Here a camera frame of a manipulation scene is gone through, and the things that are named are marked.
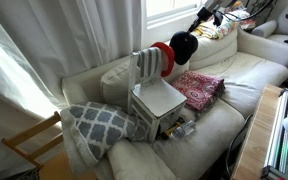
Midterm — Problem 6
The grey armchair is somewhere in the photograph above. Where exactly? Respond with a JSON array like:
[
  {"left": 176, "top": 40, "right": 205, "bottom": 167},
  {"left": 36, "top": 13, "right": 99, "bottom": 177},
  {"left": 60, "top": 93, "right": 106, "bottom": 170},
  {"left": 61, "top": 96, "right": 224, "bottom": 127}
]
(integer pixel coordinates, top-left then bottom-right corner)
[{"left": 251, "top": 0, "right": 288, "bottom": 75}]

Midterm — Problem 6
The red patterned folded cloth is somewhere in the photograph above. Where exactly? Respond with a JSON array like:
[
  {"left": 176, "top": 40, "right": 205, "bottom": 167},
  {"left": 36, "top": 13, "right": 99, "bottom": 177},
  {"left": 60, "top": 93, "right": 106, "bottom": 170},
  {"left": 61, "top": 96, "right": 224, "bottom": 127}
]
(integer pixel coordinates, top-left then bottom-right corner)
[{"left": 171, "top": 69, "right": 227, "bottom": 114}]

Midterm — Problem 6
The clear plastic bottle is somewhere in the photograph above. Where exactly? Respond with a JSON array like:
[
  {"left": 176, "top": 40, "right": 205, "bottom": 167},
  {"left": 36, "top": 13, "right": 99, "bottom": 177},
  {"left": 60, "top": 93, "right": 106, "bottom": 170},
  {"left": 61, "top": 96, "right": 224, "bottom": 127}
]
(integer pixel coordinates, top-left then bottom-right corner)
[{"left": 168, "top": 120, "right": 197, "bottom": 140}]

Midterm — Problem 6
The red hat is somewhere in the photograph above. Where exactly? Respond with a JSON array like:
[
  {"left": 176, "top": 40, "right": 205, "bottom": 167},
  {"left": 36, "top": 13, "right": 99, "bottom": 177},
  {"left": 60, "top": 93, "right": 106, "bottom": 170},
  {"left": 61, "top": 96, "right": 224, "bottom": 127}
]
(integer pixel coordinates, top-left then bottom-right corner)
[{"left": 150, "top": 41, "right": 176, "bottom": 78}]

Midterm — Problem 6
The black felt hat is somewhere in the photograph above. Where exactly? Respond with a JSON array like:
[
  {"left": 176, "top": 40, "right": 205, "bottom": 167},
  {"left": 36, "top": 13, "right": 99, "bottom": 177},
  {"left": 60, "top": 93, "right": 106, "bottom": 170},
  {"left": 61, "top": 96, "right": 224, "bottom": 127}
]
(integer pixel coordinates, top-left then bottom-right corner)
[{"left": 168, "top": 30, "right": 200, "bottom": 66}]

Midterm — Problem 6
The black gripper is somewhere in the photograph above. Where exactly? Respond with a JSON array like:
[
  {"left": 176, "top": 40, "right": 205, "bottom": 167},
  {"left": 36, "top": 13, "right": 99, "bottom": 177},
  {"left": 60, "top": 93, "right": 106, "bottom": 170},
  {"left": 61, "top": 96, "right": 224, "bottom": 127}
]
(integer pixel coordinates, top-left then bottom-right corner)
[{"left": 187, "top": 6, "right": 214, "bottom": 34}]

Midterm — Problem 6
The small white wooden chair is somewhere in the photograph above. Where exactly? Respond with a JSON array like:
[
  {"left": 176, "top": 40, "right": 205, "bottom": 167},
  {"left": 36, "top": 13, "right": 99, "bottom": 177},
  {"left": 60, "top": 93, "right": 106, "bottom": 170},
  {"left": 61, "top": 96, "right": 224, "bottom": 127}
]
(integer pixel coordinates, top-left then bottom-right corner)
[{"left": 127, "top": 46, "right": 188, "bottom": 143}]

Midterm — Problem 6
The white curtain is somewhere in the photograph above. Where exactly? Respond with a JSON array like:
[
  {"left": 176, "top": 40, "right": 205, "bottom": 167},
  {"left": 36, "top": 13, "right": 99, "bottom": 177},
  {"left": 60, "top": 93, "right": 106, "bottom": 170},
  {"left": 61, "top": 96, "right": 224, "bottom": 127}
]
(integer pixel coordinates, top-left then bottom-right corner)
[{"left": 0, "top": 0, "right": 144, "bottom": 175}]

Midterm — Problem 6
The beige fabric sofa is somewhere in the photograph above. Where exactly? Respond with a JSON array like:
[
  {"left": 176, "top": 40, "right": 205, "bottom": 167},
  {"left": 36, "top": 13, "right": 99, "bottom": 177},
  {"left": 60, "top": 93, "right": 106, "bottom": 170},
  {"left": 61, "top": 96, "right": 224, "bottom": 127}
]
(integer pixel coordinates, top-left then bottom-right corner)
[{"left": 61, "top": 26, "right": 288, "bottom": 180}]

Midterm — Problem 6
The yellow and black object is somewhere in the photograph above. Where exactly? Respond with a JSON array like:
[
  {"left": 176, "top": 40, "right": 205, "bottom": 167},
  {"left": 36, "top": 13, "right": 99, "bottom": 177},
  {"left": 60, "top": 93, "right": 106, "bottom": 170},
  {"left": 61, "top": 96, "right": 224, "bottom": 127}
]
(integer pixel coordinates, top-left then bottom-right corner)
[{"left": 157, "top": 116, "right": 187, "bottom": 141}]

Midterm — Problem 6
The brown wooden chair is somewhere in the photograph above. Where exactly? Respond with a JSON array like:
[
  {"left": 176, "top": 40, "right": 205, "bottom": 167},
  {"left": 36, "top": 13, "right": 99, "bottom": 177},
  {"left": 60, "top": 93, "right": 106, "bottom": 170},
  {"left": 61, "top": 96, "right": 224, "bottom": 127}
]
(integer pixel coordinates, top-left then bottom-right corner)
[{"left": 1, "top": 111, "right": 98, "bottom": 180}]

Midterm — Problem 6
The grey white lattice pillow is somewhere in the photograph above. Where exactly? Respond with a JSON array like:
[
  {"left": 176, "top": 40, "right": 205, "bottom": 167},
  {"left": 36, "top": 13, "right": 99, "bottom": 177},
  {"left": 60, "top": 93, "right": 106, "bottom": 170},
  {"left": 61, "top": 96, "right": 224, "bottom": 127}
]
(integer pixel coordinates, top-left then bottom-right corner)
[{"left": 60, "top": 101, "right": 150, "bottom": 168}]

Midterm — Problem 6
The light wooden table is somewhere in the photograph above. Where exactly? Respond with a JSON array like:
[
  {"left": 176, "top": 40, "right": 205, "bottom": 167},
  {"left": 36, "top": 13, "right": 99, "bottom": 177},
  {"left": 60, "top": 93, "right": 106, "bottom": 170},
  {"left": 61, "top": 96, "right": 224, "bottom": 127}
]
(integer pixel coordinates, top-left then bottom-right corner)
[{"left": 230, "top": 83, "right": 285, "bottom": 180}]

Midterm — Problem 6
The plain beige cushion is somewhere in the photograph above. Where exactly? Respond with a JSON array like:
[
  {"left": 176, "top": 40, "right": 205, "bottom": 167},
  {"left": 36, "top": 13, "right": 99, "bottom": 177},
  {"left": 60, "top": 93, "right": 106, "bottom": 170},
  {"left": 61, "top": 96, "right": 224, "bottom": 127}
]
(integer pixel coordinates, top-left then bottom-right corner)
[{"left": 107, "top": 138, "right": 179, "bottom": 180}]

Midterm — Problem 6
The aluminium frame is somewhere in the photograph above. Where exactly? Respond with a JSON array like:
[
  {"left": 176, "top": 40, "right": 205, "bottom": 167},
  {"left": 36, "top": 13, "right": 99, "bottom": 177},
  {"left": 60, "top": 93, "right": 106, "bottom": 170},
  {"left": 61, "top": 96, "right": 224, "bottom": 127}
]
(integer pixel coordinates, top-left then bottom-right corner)
[{"left": 260, "top": 89, "right": 288, "bottom": 180}]

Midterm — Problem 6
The black floor cable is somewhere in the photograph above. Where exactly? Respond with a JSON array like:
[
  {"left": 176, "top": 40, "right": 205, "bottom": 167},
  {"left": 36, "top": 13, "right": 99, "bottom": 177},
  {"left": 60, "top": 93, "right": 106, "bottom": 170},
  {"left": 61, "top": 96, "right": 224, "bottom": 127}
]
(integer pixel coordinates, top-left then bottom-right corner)
[{"left": 225, "top": 113, "right": 254, "bottom": 168}]

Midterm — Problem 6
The grey striped towel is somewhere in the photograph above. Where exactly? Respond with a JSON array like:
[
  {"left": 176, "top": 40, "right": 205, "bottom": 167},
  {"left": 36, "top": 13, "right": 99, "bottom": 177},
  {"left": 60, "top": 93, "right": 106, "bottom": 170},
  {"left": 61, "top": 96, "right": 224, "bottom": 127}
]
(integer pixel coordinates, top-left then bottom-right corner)
[{"left": 137, "top": 47, "right": 164, "bottom": 81}]

